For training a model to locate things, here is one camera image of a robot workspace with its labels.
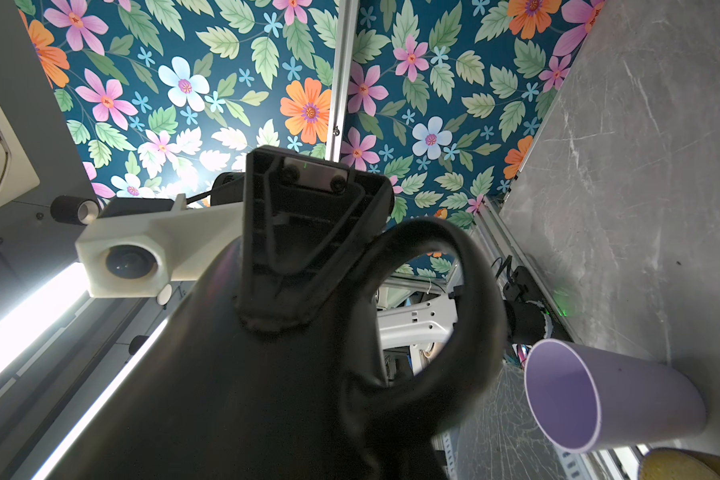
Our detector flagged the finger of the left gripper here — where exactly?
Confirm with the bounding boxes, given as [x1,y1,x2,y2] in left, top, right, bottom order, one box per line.
[238,146,394,327]

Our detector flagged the black mug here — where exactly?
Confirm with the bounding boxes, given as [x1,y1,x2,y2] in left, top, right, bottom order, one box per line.
[37,218,506,479]

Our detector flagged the lilac plastic cup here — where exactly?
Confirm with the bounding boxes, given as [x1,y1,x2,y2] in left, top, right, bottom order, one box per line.
[524,339,707,454]

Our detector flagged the olive green glass cup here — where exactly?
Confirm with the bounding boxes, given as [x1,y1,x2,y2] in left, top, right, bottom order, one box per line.
[638,448,720,480]

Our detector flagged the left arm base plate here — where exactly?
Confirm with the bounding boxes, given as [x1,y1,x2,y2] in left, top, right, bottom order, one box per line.
[495,255,572,349]

